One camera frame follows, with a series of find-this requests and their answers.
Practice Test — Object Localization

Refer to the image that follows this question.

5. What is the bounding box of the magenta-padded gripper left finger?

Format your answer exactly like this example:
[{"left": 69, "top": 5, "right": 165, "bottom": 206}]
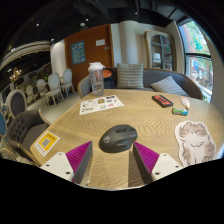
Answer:
[{"left": 39, "top": 140, "right": 94, "bottom": 185}]

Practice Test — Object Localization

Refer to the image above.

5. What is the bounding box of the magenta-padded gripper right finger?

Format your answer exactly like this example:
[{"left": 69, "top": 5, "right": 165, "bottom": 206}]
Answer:
[{"left": 132, "top": 141, "right": 184, "bottom": 185}]

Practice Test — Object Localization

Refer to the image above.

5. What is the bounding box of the black computer mouse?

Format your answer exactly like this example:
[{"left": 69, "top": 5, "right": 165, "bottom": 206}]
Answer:
[{"left": 98, "top": 124, "right": 139, "bottom": 154}]

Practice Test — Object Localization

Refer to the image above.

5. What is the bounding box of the cat-shaped mouse pad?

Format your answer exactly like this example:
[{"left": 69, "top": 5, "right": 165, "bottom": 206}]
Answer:
[{"left": 174, "top": 120, "right": 217, "bottom": 168}]

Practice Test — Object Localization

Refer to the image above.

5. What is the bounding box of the yellow and white card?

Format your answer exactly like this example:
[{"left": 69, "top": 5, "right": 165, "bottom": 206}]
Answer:
[{"left": 33, "top": 129, "right": 61, "bottom": 158}]

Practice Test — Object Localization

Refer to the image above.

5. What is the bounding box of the grey tufted armchair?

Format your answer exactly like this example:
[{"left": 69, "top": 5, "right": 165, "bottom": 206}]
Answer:
[{"left": 6, "top": 109, "right": 51, "bottom": 161}]

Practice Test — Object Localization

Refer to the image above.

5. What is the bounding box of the small green packet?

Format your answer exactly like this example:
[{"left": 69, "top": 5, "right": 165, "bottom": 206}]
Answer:
[{"left": 171, "top": 107, "right": 189, "bottom": 117}]

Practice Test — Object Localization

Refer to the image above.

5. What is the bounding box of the black box with red print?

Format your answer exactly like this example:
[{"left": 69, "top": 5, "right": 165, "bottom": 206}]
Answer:
[{"left": 151, "top": 94, "right": 175, "bottom": 109}]

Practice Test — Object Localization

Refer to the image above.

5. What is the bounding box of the small white tube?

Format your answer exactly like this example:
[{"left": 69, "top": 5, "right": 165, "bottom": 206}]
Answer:
[{"left": 179, "top": 95, "right": 191, "bottom": 111}]

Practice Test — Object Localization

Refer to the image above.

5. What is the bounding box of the white sticker sheet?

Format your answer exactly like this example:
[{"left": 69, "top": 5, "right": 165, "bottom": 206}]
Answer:
[{"left": 78, "top": 94, "right": 125, "bottom": 116}]

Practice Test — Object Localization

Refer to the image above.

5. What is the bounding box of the oval-backed grey chair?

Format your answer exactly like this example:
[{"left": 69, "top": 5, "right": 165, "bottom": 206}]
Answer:
[{"left": 5, "top": 88, "right": 28, "bottom": 118}]

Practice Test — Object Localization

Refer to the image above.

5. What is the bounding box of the oblong striped cushion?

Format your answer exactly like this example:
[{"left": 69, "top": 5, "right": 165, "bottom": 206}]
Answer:
[{"left": 149, "top": 75, "right": 190, "bottom": 98}]

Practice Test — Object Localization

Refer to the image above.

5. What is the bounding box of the group of white chairs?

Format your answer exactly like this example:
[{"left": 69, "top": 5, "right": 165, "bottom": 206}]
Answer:
[{"left": 24, "top": 68, "right": 76, "bottom": 106}]

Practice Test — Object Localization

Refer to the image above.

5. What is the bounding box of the grey curved sofa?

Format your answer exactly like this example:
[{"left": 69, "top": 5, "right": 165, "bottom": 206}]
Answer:
[{"left": 77, "top": 67, "right": 204, "bottom": 101}]

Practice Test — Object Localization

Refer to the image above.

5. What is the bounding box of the clear white-lidded drink bottle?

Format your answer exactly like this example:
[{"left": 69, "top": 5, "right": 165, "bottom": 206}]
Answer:
[{"left": 87, "top": 61, "right": 106, "bottom": 97}]

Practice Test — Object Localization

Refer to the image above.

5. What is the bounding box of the square striped cushion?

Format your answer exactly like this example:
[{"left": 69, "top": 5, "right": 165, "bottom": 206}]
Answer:
[{"left": 116, "top": 62, "right": 145, "bottom": 90}]

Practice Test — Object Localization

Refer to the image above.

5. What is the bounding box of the black bag with orange top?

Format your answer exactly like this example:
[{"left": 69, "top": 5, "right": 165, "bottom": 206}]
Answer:
[{"left": 102, "top": 68, "right": 118, "bottom": 90}]

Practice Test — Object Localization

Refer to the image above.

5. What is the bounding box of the dark-framed window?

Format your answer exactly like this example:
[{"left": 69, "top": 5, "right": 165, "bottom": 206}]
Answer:
[{"left": 178, "top": 20, "right": 214, "bottom": 103}]

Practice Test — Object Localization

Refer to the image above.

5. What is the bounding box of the blue poster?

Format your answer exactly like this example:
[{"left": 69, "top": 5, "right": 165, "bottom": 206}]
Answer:
[{"left": 70, "top": 40, "right": 87, "bottom": 65}]

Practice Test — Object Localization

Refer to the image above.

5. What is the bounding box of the brown wooden door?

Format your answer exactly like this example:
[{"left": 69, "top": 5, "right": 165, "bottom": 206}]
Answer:
[{"left": 64, "top": 23, "right": 115, "bottom": 92}]

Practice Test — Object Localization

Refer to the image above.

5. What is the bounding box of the glass-fronted cabinet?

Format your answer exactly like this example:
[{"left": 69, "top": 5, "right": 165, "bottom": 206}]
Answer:
[{"left": 144, "top": 29, "right": 175, "bottom": 72}]

